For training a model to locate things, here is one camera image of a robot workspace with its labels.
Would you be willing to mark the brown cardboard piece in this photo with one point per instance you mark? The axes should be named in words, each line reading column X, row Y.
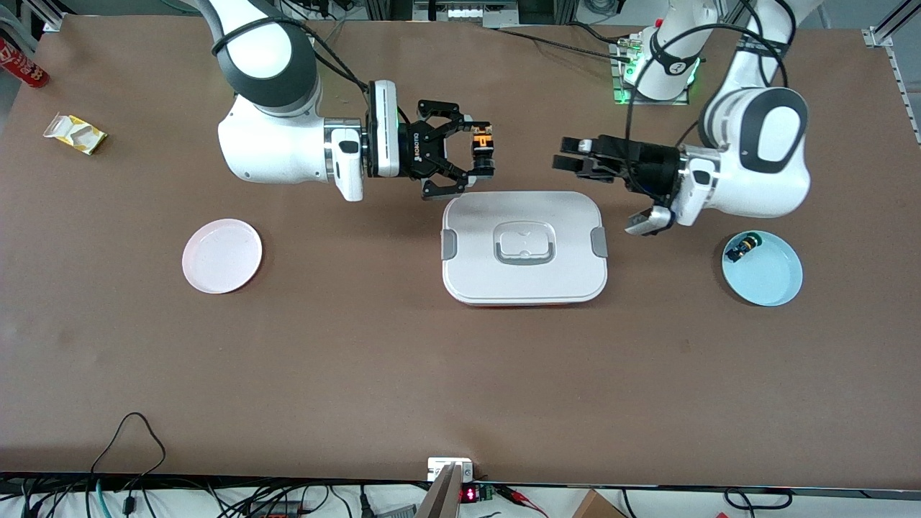
column 597, row 507

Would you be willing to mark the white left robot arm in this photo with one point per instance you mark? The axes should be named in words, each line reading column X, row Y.
column 755, row 180

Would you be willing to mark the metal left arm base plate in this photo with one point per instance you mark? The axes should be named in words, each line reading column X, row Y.
column 624, row 99

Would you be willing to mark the aluminium frame with power strip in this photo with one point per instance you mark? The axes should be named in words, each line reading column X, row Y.
column 468, row 11

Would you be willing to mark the red can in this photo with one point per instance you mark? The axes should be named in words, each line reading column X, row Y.
column 25, row 68

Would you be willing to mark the grey metal bar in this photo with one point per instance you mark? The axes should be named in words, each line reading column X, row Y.
column 440, row 500

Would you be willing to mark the small white device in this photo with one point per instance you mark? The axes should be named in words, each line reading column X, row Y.
column 440, row 466

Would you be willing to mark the black blue small part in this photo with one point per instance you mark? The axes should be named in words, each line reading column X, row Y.
column 742, row 249

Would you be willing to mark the red digit display board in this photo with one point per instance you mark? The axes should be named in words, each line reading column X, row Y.
column 469, row 494

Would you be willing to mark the aluminium table edge rail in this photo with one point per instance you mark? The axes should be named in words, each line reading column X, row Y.
column 899, row 79

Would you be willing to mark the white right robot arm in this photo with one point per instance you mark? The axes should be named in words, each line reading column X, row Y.
column 273, row 144

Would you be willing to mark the white lunch box grey clasps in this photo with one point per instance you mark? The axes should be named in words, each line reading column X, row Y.
column 524, row 284

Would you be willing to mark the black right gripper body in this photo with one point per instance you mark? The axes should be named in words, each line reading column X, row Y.
column 419, row 150

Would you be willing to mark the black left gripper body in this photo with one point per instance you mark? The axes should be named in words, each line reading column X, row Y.
column 650, row 168

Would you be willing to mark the pink round plate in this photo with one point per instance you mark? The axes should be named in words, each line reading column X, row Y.
column 221, row 257

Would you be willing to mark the orange and black switch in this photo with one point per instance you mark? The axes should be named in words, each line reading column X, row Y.
column 483, row 147

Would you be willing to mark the yellow and white carton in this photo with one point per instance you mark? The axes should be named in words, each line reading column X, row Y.
column 75, row 133

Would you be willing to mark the light blue round plate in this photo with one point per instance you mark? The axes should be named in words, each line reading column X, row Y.
column 770, row 280

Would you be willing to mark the red clip lead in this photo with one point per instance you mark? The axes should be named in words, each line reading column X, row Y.
column 522, row 498

